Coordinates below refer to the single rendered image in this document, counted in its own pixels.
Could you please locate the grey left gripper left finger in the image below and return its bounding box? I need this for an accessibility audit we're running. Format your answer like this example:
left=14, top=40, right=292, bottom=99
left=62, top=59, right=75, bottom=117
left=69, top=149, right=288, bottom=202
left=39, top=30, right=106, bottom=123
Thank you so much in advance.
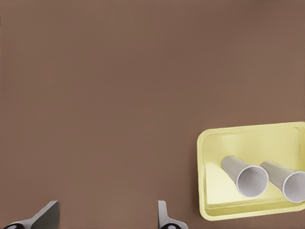
left=0, top=200, right=60, bottom=229

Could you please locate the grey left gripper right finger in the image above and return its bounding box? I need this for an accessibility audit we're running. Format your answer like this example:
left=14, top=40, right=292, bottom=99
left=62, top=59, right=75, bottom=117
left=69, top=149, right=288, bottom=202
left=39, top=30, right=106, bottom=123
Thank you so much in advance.
left=157, top=200, right=188, bottom=229

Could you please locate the pale yellow tray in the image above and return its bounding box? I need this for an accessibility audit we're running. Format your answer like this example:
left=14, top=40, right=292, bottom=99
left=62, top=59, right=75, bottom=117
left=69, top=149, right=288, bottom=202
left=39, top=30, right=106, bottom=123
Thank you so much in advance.
left=196, top=121, right=305, bottom=222

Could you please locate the white IKEA cup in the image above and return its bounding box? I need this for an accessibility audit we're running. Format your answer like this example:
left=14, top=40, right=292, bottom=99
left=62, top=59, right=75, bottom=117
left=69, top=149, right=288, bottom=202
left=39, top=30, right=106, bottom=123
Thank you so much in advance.
left=221, top=156, right=269, bottom=198
left=260, top=161, right=305, bottom=204

